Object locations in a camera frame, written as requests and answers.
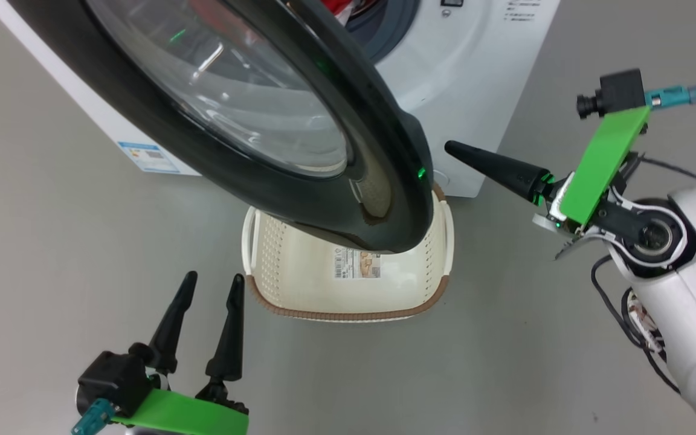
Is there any blue energy label sticker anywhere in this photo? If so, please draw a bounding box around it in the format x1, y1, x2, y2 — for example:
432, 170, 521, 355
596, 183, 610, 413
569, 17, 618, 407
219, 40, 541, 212
117, 141, 181, 175

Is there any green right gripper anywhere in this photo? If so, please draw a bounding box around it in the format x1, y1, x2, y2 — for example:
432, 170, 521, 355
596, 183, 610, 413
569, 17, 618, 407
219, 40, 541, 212
445, 106, 651, 233

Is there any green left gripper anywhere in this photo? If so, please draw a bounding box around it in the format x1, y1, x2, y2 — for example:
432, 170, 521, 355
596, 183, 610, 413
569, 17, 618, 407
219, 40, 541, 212
112, 271, 250, 435

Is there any paper basket label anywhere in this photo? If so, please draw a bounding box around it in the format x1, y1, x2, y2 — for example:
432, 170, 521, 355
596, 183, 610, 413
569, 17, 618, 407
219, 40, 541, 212
334, 248, 381, 280

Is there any dark round glass washer door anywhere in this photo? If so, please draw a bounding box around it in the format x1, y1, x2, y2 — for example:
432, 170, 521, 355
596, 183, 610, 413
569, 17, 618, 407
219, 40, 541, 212
7, 0, 434, 254

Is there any cream perforated laundry basket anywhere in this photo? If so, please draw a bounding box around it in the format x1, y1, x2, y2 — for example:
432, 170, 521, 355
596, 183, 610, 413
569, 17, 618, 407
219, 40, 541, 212
241, 181, 454, 323

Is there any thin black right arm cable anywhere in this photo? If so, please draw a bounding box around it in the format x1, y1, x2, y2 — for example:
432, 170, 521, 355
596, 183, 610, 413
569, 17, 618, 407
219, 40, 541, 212
638, 156, 696, 197

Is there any teal right camera connector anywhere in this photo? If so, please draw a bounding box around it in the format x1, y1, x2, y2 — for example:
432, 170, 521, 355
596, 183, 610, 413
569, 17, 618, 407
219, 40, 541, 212
645, 85, 696, 109

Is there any teal camera connector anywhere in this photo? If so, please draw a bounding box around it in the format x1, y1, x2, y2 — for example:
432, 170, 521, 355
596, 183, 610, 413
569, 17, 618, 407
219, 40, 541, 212
645, 85, 696, 109
72, 398, 116, 435

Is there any teal left camera connector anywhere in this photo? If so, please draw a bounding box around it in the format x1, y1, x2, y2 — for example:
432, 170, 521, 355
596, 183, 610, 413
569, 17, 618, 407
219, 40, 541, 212
72, 398, 116, 435

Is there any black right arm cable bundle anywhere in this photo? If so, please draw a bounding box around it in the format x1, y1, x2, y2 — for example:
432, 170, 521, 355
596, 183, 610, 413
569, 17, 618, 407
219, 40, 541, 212
591, 254, 681, 393

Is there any white front-load washing machine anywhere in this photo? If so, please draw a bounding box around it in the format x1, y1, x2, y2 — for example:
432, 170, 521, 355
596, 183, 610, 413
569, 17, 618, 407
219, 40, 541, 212
0, 0, 561, 199

